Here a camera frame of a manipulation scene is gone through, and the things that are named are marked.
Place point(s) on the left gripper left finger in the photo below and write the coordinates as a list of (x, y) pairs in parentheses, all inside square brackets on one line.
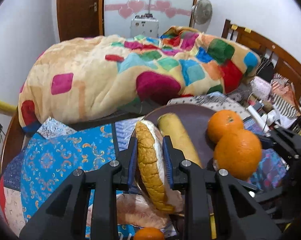
[(64, 213)]

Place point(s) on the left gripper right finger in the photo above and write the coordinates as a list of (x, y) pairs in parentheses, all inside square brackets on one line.
[(237, 215)]

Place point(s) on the large orange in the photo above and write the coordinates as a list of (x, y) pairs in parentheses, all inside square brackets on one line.
[(239, 152)]

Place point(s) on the peeled pomelo flesh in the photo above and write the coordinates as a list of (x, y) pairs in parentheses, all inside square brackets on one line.
[(134, 209)]

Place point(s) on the small mandarin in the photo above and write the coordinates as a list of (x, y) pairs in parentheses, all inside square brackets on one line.
[(149, 234)]

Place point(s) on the patterned patchwork bed cover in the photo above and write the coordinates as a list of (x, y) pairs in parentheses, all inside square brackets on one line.
[(56, 150)]

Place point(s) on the purple ceramic plate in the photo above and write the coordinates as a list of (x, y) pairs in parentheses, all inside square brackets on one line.
[(194, 118)]

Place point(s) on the black bag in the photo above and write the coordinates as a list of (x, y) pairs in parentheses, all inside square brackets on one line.
[(266, 70)]

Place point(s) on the wooden headboard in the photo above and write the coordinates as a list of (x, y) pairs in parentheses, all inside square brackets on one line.
[(286, 64)]

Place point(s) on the colourful checked blanket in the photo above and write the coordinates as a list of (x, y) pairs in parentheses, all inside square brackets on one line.
[(85, 79)]

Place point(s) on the standing electric fan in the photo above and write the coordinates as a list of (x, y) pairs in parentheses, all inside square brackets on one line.
[(201, 12)]

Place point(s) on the white appliance box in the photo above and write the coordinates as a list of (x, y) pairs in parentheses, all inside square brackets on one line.
[(144, 25)]

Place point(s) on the brown wooden door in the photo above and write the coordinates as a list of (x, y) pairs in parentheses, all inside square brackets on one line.
[(80, 18)]

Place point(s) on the frosted sliding wardrobe doors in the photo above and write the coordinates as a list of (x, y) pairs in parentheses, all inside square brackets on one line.
[(119, 13)]

